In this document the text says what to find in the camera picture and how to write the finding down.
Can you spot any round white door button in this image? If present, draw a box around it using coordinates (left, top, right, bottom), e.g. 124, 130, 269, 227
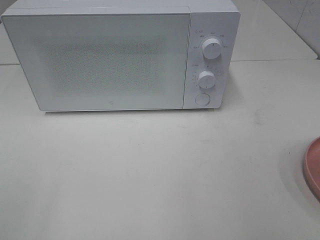
194, 93, 211, 106

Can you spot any pink round plate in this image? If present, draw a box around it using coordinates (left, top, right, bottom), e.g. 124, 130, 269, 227
303, 137, 320, 201

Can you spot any white microwave door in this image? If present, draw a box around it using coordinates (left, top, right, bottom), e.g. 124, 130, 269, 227
3, 14, 190, 112

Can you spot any lower white timer knob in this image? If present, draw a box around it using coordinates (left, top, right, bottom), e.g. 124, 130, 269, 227
198, 70, 217, 89

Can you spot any upper white power knob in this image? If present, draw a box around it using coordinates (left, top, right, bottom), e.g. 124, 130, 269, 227
201, 36, 223, 60

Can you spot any white microwave oven body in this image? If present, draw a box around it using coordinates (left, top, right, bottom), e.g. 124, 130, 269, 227
1, 0, 241, 111

